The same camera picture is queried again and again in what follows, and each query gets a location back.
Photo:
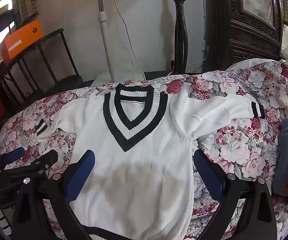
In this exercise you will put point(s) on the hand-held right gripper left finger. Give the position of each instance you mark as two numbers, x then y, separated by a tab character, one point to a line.
82	175

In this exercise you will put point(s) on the grey-blue cloth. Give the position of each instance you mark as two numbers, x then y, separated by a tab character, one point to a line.
285	155

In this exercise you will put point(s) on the orange box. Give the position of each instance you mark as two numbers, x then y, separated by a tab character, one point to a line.
21	40

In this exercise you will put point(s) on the black metal rack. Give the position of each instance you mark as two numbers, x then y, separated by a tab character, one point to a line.
49	35

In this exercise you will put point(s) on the white black banded cloth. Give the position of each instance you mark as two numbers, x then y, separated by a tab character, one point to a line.
0	220

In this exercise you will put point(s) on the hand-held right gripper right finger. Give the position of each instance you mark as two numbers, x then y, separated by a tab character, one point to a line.
208	177

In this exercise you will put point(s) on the carved dark wooden framed painting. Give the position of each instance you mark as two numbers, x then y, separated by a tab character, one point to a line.
248	35

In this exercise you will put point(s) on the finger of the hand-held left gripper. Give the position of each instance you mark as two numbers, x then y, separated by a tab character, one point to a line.
44	160
14	153

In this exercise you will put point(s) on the white stand pole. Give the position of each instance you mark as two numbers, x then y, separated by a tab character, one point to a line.
106	42

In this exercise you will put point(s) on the white sweater with black trim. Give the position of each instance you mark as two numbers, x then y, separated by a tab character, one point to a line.
139	155

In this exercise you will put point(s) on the floral bed sheet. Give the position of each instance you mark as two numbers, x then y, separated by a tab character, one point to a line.
241	142

